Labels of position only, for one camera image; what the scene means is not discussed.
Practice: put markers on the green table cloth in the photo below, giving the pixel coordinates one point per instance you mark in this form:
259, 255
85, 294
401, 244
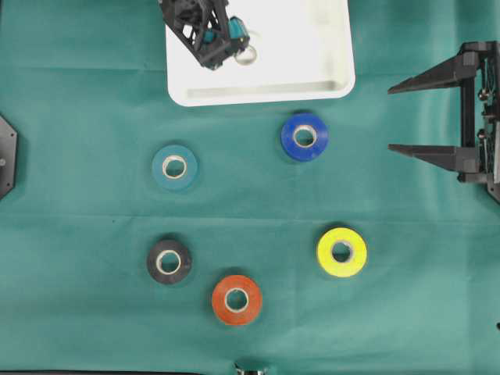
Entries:
84, 84

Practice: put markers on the orange tape roll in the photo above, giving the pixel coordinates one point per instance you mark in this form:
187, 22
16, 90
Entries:
237, 300

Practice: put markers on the black tape roll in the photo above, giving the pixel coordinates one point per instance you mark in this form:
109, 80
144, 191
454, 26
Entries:
169, 262

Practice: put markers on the yellow tape roll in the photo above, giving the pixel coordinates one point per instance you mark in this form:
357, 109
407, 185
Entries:
341, 252

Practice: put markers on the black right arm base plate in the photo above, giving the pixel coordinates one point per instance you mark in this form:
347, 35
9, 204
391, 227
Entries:
493, 190

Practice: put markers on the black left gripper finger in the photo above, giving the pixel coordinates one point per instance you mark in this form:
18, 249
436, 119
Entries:
205, 29

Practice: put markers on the blue tape roll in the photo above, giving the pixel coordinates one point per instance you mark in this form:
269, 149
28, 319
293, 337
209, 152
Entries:
304, 136

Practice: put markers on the white tape roll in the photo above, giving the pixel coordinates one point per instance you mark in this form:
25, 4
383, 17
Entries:
246, 53

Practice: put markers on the teal tape roll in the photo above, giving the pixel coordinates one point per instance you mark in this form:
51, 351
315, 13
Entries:
174, 167

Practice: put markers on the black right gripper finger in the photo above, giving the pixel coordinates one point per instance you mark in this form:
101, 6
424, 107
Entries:
450, 158
448, 74

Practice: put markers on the white plastic tray case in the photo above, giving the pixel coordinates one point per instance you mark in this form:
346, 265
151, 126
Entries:
304, 53

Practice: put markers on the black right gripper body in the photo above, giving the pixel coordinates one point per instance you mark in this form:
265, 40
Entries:
479, 106

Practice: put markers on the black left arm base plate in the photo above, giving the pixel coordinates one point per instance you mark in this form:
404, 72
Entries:
8, 148

